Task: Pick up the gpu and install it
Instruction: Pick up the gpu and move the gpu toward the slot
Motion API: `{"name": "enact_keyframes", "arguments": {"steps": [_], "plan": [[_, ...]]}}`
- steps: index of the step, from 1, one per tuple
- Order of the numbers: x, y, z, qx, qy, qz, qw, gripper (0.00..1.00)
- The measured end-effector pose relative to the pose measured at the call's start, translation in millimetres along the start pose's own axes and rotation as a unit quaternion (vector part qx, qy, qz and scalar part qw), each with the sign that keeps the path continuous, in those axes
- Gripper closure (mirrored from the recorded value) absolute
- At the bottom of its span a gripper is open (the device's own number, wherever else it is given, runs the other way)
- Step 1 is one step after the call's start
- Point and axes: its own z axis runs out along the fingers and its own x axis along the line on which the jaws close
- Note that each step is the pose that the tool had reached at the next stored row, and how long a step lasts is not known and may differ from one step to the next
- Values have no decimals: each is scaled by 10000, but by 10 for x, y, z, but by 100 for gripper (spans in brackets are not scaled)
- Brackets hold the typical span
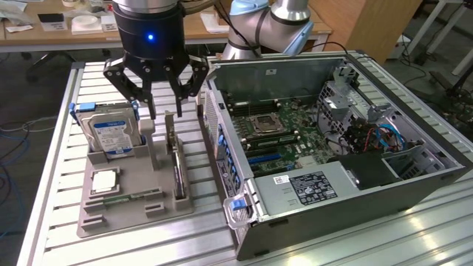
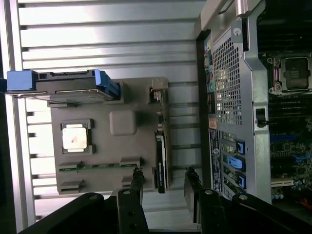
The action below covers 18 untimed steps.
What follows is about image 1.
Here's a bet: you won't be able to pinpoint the CPU socket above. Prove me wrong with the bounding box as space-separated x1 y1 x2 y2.
249 112 287 137

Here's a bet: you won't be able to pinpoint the black plastic shroud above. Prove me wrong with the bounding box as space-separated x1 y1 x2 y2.
328 151 404 191

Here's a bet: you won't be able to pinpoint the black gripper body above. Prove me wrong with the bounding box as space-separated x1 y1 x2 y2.
112 7 189 83

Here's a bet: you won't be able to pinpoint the wooden cabinet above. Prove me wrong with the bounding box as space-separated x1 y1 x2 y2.
308 0 424 64

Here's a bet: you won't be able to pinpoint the red wire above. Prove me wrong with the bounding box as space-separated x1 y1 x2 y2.
363 126 373 152

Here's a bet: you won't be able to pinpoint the blue wire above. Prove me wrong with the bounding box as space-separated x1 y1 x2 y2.
383 124 407 147
373 127 389 149

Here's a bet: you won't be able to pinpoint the white paper slip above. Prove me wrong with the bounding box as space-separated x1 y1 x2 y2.
6 24 35 33

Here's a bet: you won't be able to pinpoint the white paper booklet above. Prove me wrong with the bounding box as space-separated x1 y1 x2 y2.
200 12 231 34

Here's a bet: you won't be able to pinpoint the clear plastic bag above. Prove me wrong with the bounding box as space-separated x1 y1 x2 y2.
0 0 34 26

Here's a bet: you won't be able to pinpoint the blue card retainer clips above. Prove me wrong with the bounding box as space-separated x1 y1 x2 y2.
217 124 243 192

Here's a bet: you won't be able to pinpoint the hard disk in blue carrier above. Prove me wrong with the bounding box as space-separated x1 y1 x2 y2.
68 98 144 160

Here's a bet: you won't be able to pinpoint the white box with round dish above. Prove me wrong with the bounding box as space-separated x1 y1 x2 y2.
71 15 104 35

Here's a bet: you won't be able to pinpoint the green RAM stick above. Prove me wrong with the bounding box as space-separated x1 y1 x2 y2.
102 192 148 204

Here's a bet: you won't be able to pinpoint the black power cable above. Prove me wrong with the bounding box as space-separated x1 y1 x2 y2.
303 40 371 60

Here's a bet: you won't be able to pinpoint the black office chair base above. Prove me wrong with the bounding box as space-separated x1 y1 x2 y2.
20 48 112 83

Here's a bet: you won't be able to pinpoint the grey power supply unit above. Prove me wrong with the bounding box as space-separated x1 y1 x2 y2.
253 161 361 217

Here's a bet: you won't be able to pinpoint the silver chipset heatsink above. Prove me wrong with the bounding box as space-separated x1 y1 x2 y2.
296 155 320 168

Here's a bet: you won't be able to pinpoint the small white labelled box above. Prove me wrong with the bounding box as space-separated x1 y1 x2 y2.
100 15 120 33

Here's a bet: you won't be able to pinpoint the white box with black top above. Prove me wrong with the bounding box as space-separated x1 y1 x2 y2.
38 13 68 32

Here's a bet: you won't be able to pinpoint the silver CPU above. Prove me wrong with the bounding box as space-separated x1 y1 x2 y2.
91 171 119 195

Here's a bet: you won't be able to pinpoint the green motherboard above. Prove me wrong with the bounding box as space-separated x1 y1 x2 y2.
224 93 336 178

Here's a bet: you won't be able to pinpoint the dark grey open PC case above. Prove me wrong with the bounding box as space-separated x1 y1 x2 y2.
195 52 473 261

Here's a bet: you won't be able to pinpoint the RAM stick with white label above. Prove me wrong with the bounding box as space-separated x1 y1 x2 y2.
245 134 300 148

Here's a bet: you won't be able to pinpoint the wooden desk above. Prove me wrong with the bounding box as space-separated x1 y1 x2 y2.
0 0 333 60

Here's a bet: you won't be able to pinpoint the white wall box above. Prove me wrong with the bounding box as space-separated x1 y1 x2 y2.
387 34 412 60

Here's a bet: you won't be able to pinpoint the blue case latch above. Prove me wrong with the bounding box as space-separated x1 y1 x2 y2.
228 193 247 213

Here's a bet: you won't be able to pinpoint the grey parts rack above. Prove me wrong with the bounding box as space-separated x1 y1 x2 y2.
76 117 197 238

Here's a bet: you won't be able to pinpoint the graphics card with black fan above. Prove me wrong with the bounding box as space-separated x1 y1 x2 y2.
164 110 187 201

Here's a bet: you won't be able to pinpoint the black equipment stand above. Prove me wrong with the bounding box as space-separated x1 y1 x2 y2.
428 69 473 125

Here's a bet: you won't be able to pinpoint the blue expansion slot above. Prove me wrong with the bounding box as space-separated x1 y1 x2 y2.
248 152 283 165

